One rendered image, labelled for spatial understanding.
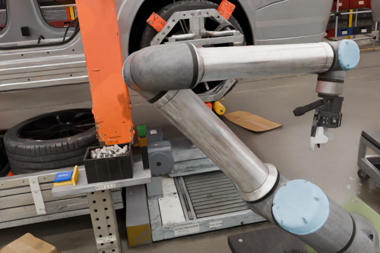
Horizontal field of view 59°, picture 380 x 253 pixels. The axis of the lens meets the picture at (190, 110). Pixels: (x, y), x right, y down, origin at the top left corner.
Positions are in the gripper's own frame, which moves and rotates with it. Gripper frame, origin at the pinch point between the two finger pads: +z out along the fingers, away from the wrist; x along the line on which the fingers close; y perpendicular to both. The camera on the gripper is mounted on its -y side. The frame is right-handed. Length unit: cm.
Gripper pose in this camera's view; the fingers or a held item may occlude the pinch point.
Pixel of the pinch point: (314, 145)
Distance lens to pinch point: 135.3
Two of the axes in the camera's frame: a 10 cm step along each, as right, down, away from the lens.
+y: 7.9, 1.6, -5.9
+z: -0.9, 9.8, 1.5
